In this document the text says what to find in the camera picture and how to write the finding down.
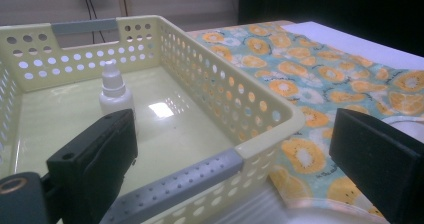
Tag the orange slice print tablecloth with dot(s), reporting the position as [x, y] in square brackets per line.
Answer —
[320, 84]

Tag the black curtain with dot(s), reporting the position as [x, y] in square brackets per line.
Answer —
[333, 7]

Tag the pale yellow perforated plastic basket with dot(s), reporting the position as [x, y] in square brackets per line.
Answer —
[186, 117]

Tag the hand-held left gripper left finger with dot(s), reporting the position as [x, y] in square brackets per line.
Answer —
[96, 157]

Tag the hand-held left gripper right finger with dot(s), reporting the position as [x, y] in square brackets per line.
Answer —
[380, 160]

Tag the small white dropper bottle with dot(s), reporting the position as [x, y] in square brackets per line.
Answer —
[115, 90]

